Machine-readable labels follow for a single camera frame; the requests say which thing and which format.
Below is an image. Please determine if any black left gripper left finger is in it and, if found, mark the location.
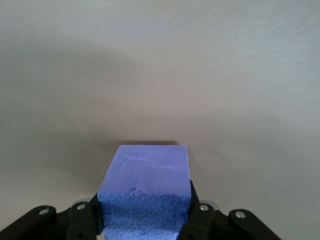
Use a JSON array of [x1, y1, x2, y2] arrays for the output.
[[0, 193, 105, 240]]

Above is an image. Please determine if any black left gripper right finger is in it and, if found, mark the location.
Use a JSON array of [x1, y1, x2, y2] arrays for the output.
[[177, 179, 281, 240]]

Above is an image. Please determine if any purple foam cube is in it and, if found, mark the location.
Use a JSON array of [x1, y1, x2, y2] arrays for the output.
[[97, 144, 192, 240]]

